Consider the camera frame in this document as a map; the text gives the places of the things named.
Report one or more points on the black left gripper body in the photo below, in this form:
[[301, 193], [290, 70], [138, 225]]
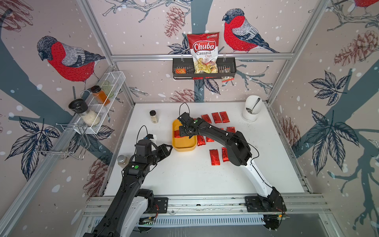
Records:
[[157, 155]]

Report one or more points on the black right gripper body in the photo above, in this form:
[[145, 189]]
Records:
[[183, 132]]

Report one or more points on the red foil tea bag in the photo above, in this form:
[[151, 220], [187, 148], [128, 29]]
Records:
[[216, 117], [177, 134], [225, 156], [200, 140], [231, 129], [206, 118], [224, 116], [214, 156], [209, 139]]

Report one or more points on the yellow plastic storage box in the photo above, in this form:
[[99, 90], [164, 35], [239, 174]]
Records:
[[183, 144]]

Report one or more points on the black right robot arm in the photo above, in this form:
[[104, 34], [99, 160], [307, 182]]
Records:
[[239, 152]]

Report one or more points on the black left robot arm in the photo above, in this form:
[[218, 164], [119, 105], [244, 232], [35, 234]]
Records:
[[131, 201]]

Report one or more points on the silver cap spice jar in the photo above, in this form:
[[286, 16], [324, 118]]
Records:
[[123, 161]]

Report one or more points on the black cap spice jar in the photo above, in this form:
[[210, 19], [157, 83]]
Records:
[[153, 116]]

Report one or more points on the metal spoon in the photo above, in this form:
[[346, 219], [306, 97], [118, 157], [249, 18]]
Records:
[[250, 110]]

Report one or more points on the white utensil cup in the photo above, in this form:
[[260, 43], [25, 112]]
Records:
[[249, 103]]

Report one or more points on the orange spice bottle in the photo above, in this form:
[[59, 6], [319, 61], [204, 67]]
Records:
[[99, 95]]

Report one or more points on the green item on shelf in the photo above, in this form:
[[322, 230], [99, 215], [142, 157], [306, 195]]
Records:
[[108, 88]]

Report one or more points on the Chuba cassava chips bag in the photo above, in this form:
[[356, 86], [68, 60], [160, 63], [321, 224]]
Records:
[[204, 51]]

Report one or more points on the black lid rice jar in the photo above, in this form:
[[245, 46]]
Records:
[[88, 116]]

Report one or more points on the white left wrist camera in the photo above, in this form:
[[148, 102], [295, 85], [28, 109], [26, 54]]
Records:
[[151, 137]]

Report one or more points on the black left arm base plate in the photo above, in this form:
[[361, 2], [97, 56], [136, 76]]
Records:
[[155, 204]]

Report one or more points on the black wall basket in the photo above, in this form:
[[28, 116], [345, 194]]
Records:
[[187, 69]]

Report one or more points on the white wire wall shelf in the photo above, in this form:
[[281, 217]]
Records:
[[117, 78]]

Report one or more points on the chrome wire rack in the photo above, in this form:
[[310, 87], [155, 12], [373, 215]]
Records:
[[64, 141]]

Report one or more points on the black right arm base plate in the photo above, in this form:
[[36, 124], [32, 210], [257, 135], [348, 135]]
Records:
[[273, 203]]

